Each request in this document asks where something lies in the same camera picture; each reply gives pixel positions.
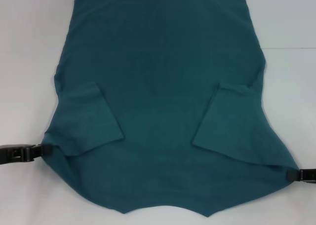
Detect blue t-shirt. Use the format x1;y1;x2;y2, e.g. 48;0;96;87
41;0;301;210

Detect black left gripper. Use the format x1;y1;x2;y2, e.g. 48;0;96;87
0;144;53;165

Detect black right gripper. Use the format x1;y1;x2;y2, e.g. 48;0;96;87
287;169;316;182

